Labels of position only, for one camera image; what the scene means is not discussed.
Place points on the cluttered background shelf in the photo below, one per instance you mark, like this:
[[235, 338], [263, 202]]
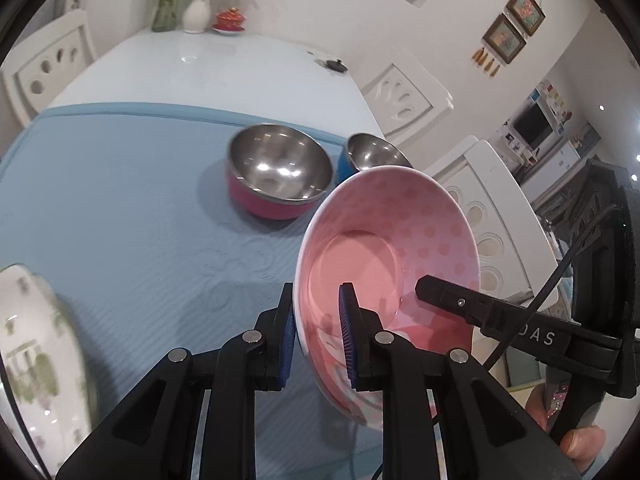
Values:
[[532, 122]]

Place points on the blue steel bowl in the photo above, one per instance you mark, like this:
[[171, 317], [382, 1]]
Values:
[[370, 152]]

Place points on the hanging yellow tassels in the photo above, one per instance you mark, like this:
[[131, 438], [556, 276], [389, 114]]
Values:
[[482, 57]]

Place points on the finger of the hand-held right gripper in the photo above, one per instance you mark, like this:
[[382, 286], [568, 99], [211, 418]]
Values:
[[450, 300]]

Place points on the person's right hand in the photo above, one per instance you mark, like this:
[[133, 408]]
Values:
[[582, 447]]

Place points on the light blue quilted mat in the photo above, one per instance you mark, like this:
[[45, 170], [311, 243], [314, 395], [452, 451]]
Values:
[[125, 210]]

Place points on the pink polka dot bowl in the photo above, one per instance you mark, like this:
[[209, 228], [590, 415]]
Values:
[[390, 220]]

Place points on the white plate with green print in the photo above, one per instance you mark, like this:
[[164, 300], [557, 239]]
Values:
[[40, 350]]

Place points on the small framed wall picture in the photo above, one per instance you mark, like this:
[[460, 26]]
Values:
[[503, 39], [525, 10]]

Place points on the pink steel bowl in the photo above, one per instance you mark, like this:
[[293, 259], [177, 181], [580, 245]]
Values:
[[270, 160]]

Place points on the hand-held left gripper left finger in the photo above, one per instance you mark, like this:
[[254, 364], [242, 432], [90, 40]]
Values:
[[289, 345]]

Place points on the white carved chair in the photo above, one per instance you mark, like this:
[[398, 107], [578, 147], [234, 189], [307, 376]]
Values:
[[425, 115], [55, 95], [495, 170]]

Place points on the red lidded cup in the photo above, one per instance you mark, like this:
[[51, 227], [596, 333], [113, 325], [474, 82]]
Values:
[[230, 19]]

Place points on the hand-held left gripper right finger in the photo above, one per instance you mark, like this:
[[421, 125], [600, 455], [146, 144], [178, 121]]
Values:
[[347, 340]]

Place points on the small black lid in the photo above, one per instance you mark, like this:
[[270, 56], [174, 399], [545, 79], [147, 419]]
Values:
[[336, 65]]

